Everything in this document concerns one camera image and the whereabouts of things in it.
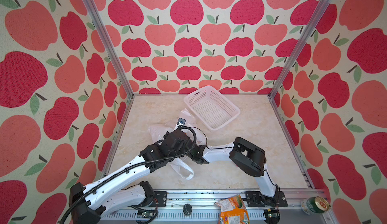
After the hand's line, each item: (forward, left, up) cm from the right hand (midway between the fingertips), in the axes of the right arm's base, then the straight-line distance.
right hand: (178, 140), depth 91 cm
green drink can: (-27, -66, +5) cm, 71 cm away
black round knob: (-35, -11, +5) cm, 37 cm away
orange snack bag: (-33, -31, -1) cm, 45 cm away
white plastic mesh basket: (+30, -22, -4) cm, 38 cm away
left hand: (-5, -5, +16) cm, 18 cm away
